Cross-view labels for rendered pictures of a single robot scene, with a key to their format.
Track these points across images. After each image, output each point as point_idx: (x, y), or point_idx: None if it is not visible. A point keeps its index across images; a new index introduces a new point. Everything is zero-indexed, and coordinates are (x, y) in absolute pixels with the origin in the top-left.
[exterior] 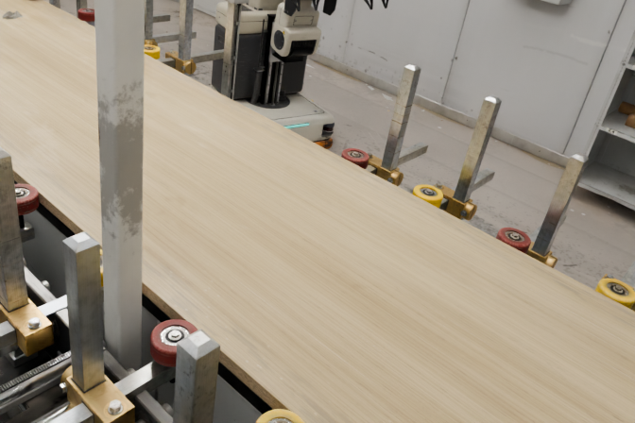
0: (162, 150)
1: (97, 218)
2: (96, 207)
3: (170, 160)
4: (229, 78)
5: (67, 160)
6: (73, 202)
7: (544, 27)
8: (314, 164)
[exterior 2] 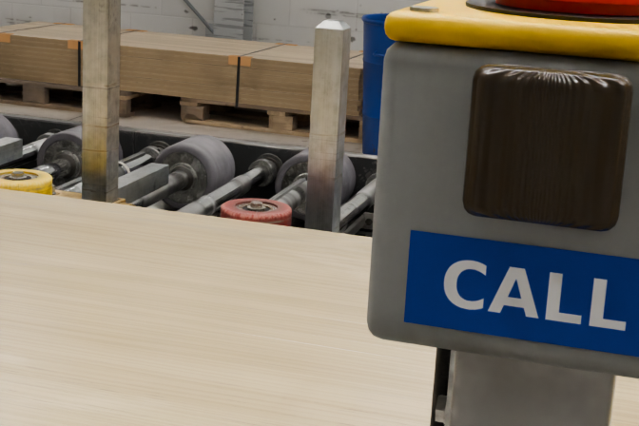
0: (112, 319)
1: (81, 210)
2: (105, 219)
3: (62, 304)
4: None
5: (281, 259)
6: (154, 218)
7: None
8: None
